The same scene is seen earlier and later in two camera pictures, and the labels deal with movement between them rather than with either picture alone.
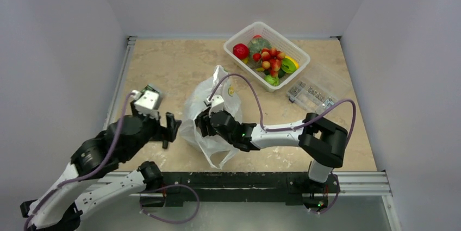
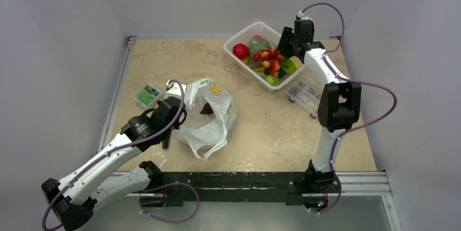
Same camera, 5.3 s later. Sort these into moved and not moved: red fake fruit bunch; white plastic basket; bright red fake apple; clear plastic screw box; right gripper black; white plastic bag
Moved: right gripper black; white plastic bag
Not moved: bright red fake apple; white plastic basket; clear plastic screw box; red fake fruit bunch
